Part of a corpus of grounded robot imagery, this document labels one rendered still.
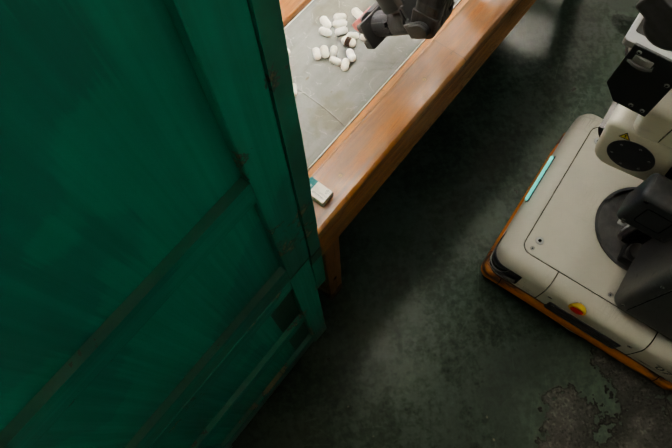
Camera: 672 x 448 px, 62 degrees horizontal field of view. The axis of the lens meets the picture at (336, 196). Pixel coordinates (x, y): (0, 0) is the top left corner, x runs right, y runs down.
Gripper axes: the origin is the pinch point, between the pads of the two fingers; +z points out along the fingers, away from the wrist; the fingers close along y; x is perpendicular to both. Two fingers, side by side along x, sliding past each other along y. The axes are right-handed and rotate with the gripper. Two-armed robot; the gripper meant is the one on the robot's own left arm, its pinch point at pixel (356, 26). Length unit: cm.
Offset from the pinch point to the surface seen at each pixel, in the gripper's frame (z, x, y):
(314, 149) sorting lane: -3.0, 12.4, 28.4
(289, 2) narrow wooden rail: 18.2, -9.6, 1.4
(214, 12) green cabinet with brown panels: -70, -37, 54
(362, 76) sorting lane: -0.5, 10.0, 6.1
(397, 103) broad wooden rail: -11.1, 15.9, 8.4
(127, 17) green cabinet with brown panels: -71, -41, 60
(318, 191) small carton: -12.5, 14.8, 37.2
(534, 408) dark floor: -18, 123, 29
